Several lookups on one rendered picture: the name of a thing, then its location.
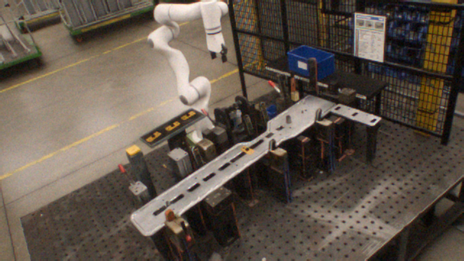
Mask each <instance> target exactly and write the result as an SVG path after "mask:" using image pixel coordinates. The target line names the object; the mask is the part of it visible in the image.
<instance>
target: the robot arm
mask: <svg viewBox="0 0 464 261"><path fill-rule="evenodd" d="M227 12H228V6H227V4H226V3H224V2H222V1H216V0H202V1H200V2H197V3H193V4H160V5H158V6H156V7H155V9H154V18H155V20H156V21H157V22H158V23H160V24H163V26H162V27H161V28H158V29H156V30H155V31H154V32H152V33H151V34H150V35H149V37H148V45H149V47H150V48H151V49H152V50H153V51H155V52H157V53H158V54H161V55H163V57H164V58H166V59H167V61H168V62H169V63H170V66H171V67H172V69H173V71H174V73H175V77H176V82H177V92H178V98H179V99H180V100H181V102H182V103H183V104H184V105H186V106H191V107H190V108H194V109H197V110H199V111H200V112H202V111H201V108H202V109H204V110H205V111H206V112H207V114H209V116H210V111H209V108H207V107H208V104H209V100H210V94H211V84H210V82H209V80H208V79H206V78H204V77H198V78H196V79H194V80H193V81H191V82H190V83H189V66H188V63H187V61H186V59H185V57H184V55H183V53H182V52H181V51H179V50H177V49H172V48H170V47H169V46H168V43H169V42H171V41H172V40H173V39H174V38H175V37H177V36H178V34H179V33H180V28H179V26H178V24H177V22H176V21H186V22H188V21H193V20H198V19H200V18H202V19H203V23H204V29H205V30H206V33H207V46H208V49H209V50H210V53H211V57H212V60H214V59H215V58H216V52H217V53H218V52H220V53H221V54H222V56H221V57H222V61H223V63H225V62H227V56H226V54H227V52H228V49H227V48H226V47H225V42H224V39H223V34H222V32H221V30H222V28H221V23H220V18H221V17H223V16H224V15H226V13H227ZM221 49H222V50H221ZM222 51H224V52H223V53H222ZM194 125H195V128H196V131H195V132H193V134H192V138H193V140H194V141H195V142H198V141H200V140H202V139H203V138H202V131H204V129H206V128H209V129H211V128H214V125H212V122H211V120H210V119H209V118H207V117H206V118H204V119H202V120H200V121H199V122H197V123H195V124H194Z"/></svg>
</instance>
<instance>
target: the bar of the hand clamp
mask: <svg viewBox="0 0 464 261"><path fill-rule="evenodd" d="M277 79H278V85H279V90H280V93H281V97H283V98H284V96H285V97H286V98H285V99H288V97H287V93H286V87H285V83H284V80H285V79H286V76H285V75H283V74H280V75H277ZM285 99H284V101H285Z"/></svg>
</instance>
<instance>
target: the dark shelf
mask: <svg viewBox="0 0 464 261"><path fill-rule="evenodd" d="M265 69H267V70H271V71H274V72H277V73H280V74H283V75H287V76H289V77H291V76H290V75H289V73H291V71H292V70H290V69H289V61H288V56H286V55H282V56H280V57H279V58H278V59H275V60H273V61H272V62H270V63H268V64H266V65H265ZM294 77H295V78H296V79H300V80H304V81H307V82H310V79H309V78H308V76H306V75H302V74H300V73H298V72H296V71H294ZM331 80H336V81H338V82H339V90H338V91H341V90H342V89H344V88H351V89H354V90H356V97H360V98H362V99H364V100H368V101H370V100H371V99H372V98H373V97H374V96H375V95H376V94H378V93H379V92H380V91H382V90H383V89H385V88H386V87H387V86H388V83H387V82H384V81H383V80H378V79H375V78H369V77H365V76H362V75H358V74H354V73H351V72H345V71H342V70H339V69H336V68H334V73H332V74H330V75H328V76H326V77H324V78H322V79H320V80H317V85H320V86H322V87H325V88H328V82H329V81H331Z"/></svg>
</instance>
